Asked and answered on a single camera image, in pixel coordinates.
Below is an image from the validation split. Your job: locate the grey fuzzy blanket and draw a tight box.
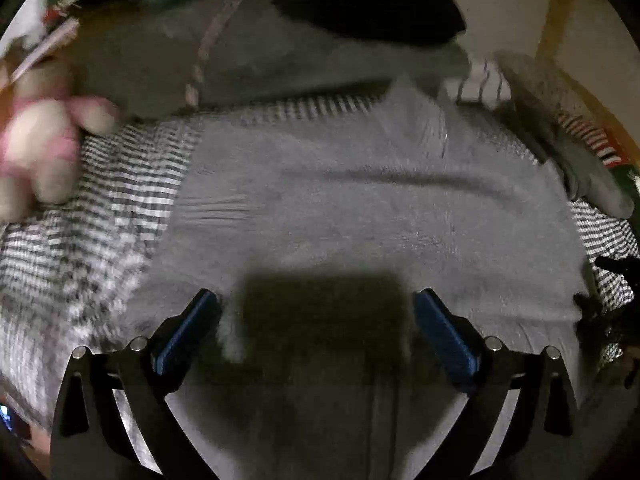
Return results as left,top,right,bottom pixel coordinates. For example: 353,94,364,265
492,50,636,218

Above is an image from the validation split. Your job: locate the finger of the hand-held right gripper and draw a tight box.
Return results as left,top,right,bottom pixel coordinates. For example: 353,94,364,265
594,255,640,274
574,292,640,386

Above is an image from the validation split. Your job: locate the black and white checked bedsheet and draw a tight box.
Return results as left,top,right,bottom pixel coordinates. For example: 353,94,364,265
0,92,640,436

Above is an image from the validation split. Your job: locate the pink and cream plush toy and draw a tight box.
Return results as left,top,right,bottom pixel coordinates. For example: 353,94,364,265
0,55,121,223

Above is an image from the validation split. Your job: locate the light grey sweater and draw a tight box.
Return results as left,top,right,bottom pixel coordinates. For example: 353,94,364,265
117,77,591,480

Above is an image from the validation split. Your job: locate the white grey striped cloth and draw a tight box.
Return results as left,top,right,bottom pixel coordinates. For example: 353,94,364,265
440,60,513,108

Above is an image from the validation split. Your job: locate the dark green cloth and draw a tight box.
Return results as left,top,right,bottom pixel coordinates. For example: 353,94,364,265
612,165,640,196

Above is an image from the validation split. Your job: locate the red white black striped cloth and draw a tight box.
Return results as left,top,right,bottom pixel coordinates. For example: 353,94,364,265
557,112,626,168

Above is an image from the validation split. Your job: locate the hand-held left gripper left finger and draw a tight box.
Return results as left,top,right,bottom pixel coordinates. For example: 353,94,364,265
50,287,223,480

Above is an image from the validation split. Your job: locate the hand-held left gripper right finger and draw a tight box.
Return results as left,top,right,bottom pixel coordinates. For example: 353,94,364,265
414,287,593,480

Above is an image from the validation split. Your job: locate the wooden bed frame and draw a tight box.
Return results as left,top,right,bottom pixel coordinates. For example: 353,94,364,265
532,0,638,161

